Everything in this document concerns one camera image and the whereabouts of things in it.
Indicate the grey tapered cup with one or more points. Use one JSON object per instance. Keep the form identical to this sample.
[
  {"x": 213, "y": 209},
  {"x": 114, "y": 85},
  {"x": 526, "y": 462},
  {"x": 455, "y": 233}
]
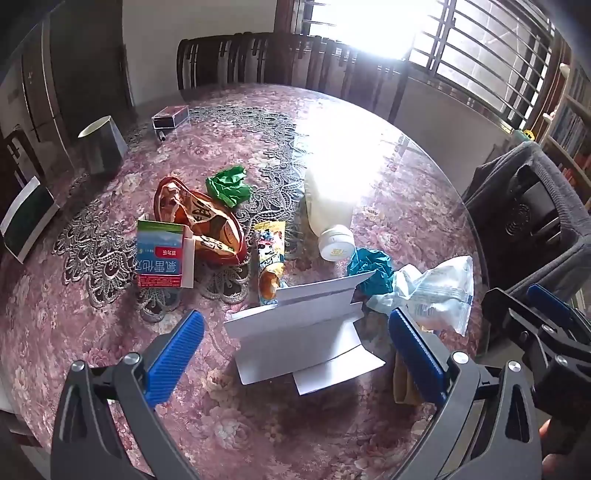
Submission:
[{"x": 101, "y": 143}]

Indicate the teal crumpled wrapper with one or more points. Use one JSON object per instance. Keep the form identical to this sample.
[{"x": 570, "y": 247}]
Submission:
[{"x": 371, "y": 272}]

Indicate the white cardboard box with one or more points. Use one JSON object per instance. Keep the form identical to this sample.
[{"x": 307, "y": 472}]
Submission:
[{"x": 300, "y": 323}]

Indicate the small black red box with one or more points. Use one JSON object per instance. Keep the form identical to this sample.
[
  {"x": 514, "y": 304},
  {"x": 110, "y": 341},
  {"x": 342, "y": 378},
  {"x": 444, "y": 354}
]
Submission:
[{"x": 170, "y": 116}]

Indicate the pink floral tablecloth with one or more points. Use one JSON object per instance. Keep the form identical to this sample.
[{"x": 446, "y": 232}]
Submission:
[{"x": 323, "y": 438}]

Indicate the clear white plastic bag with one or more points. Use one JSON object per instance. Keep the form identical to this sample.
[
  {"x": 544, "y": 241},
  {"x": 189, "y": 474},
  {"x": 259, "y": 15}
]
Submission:
[{"x": 438, "y": 290}]

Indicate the dark wooden cabinet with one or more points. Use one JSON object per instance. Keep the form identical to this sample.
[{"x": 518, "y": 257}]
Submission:
[{"x": 78, "y": 60}]

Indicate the yellow cartoon snack wrapper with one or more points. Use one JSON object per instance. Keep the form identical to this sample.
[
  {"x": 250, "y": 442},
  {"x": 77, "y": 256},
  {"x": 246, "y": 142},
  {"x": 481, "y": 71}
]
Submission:
[{"x": 270, "y": 258}]

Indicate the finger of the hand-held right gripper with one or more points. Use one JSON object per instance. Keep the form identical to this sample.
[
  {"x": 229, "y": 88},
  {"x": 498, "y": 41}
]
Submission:
[
  {"x": 547, "y": 300},
  {"x": 512, "y": 318}
]

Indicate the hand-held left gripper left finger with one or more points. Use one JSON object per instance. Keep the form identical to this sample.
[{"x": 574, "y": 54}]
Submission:
[{"x": 175, "y": 355}]

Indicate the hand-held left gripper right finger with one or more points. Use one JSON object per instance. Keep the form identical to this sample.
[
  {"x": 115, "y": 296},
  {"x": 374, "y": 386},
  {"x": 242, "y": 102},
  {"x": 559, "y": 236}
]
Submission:
[{"x": 418, "y": 360}]

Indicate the bookshelf with books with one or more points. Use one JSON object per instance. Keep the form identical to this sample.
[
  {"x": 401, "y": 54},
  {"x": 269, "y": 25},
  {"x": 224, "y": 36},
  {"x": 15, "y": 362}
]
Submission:
[{"x": 572, "y": 124}]

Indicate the green crumpled wrapper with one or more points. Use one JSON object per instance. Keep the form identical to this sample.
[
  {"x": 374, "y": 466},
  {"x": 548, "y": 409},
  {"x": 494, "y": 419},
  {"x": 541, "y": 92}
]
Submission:
[{"x": 228, "y": 187}]

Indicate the person's right hand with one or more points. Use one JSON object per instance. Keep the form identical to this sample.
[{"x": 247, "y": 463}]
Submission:
[{"x": 553, "y": 467}]

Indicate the dark wooden chair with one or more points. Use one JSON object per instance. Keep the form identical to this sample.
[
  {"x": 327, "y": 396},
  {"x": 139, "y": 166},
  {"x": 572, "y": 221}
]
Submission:
[
  {"x": 203, "y": 60},
  {"x": 360, "y": 74},
  {"x": 277, "y": 57}
]

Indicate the orange snack bag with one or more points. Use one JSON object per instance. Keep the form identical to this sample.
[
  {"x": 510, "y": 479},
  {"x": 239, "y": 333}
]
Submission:
[{"x": 207, "y": 221}]

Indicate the white and dark green box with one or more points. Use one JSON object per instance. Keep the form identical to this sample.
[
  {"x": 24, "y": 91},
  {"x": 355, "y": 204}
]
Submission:
[{"x": 27, "y": 217}]

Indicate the white plastic bottle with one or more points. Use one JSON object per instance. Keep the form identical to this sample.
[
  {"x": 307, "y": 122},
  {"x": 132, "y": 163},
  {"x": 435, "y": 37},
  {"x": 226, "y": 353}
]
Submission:
[{"x": 328, "y": 207}]

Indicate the grey knitted sweater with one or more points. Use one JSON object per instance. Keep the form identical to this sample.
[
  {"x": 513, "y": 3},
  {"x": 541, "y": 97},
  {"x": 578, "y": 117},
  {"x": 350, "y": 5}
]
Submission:
[{"x": 561, "y": 194}]

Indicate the grey lace doily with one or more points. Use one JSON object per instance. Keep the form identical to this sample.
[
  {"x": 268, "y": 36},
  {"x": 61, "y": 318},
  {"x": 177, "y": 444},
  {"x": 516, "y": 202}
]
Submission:
[{"x": 272, "y": 147}]

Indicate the dark window grille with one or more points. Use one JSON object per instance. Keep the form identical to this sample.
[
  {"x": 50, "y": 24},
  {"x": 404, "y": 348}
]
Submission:
[{"x": 480, "y": 50}]

